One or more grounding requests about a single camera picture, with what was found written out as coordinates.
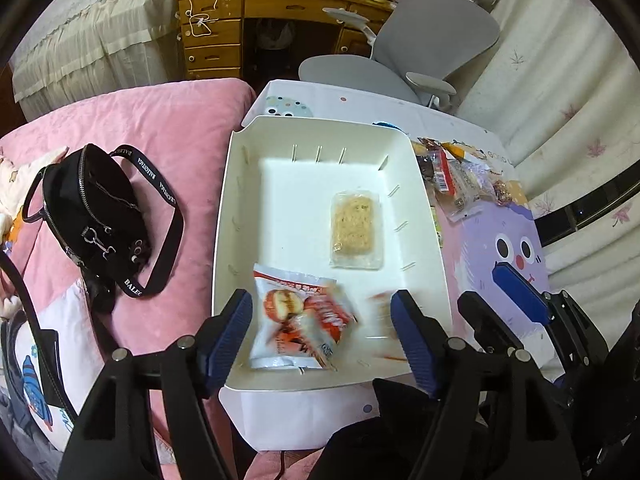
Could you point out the plastic bag under desk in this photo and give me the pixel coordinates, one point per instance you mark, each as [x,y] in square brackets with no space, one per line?
[274,35]

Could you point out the white plastic storage tray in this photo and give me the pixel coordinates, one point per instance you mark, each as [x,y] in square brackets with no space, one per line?
[300,200]

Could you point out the pile of mixed snack packets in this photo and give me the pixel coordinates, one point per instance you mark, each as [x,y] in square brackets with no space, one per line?
[455,180]

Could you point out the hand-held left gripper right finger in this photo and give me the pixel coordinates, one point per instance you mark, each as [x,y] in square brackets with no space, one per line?
[414,345]

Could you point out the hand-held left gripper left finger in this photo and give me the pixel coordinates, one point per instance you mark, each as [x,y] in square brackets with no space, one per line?
[234,332]

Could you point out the white floral curtain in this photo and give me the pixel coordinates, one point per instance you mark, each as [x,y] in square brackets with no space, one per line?
[550,60]

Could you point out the pink blanket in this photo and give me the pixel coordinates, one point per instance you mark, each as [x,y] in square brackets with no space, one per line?
[165,120]

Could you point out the black rail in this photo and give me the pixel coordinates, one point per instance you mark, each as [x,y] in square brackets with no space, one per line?
[595,200]

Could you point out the wooden desk with drawers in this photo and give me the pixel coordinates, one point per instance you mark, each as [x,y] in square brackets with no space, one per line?
[215,35]

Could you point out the cartoon printed tablecloth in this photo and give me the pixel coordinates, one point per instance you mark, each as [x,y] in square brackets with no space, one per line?
[500,232]

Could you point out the red and white cake packet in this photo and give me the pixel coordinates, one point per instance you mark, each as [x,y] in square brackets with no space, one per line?
[292,310]

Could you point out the white lace cover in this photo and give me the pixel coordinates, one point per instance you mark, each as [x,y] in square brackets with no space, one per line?
[100,35]

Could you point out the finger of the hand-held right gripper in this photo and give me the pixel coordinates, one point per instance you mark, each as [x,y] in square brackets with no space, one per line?
[487,322]
[520,292]

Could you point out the grey office chair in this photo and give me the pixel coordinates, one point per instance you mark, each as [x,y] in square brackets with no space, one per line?
[440,40]

